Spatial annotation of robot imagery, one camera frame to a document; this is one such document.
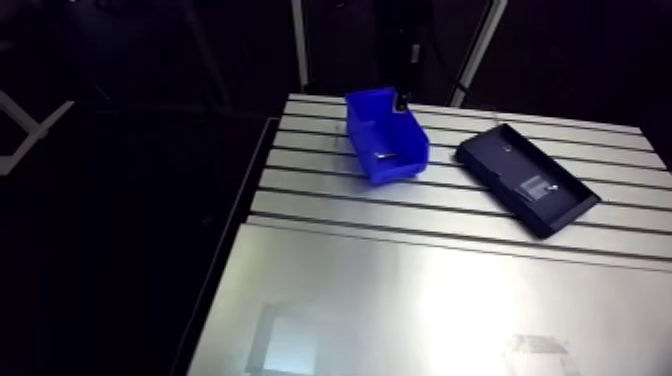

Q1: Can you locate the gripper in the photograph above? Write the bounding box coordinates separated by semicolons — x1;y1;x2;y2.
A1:
392;20;422;113

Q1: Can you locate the blue bin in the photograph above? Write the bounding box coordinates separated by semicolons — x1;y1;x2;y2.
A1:
344;86;431;187

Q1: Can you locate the black tray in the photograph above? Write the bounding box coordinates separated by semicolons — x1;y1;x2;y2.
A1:
454;123;602;240

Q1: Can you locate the white slanted post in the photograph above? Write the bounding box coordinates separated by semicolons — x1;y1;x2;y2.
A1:
449;0;509;108

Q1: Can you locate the white frame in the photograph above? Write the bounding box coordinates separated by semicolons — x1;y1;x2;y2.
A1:
0;89;76;177

